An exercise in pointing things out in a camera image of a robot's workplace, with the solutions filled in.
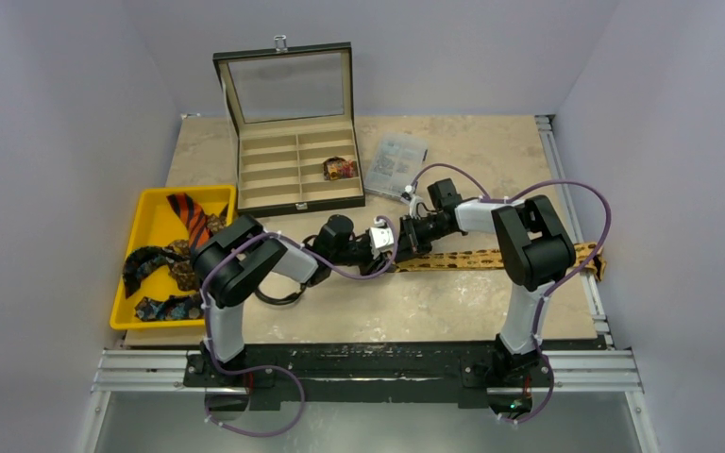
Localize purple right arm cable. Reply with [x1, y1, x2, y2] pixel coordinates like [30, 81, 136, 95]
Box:
[402, 163, 613, 427]

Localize dark patterned tie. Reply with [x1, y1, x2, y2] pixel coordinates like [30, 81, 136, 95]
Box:
[122, 240, 204, 322]

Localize rolled colourful tie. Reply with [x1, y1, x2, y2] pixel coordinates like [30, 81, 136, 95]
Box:
[322, 157, 359, 181]

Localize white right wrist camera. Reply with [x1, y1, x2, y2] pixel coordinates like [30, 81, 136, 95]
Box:
[401, 185, 424, 218]

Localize aluminium frame rail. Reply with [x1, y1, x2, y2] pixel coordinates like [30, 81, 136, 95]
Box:
[76, 114, 661, 453]

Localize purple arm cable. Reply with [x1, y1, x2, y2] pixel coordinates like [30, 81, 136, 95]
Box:
[199, 215, 400, 440]
[402, 163, 613, 427]

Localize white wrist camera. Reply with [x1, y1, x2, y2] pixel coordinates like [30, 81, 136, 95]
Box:
[367, 217, 396, 258]
[401, 185, 424, 218]

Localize yellow plastic bin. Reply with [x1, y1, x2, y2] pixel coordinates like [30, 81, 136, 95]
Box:
[110, 185, 237, 330]

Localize black coiled cable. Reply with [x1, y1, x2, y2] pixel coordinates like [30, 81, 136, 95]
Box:
[252, 234, 323, 307]

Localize black compartment tie box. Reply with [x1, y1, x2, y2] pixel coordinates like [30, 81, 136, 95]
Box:
[212, 35, 365, 217]

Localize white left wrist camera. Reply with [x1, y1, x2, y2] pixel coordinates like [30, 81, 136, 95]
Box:
[367, 217, 396, 258]

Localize clear plastic organiser box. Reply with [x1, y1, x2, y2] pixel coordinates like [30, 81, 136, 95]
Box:
[363, 133, 429, 200]

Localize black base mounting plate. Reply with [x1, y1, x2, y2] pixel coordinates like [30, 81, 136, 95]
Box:
[183, 340, 551, 416]

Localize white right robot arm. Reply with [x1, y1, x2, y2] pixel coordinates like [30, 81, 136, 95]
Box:
[396, 178, 576, 384]

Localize cream insect print tie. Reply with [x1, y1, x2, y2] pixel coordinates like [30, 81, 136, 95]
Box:
[392, 243, 607, 281]

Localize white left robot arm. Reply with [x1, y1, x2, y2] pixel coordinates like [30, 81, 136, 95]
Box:
[188, 215, 398, 386]

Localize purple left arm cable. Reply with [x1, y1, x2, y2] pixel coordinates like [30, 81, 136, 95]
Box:
[199, 215, 400, 440]

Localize orange navy striped tie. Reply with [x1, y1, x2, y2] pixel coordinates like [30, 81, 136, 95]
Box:
[166, 193, 213, 251]

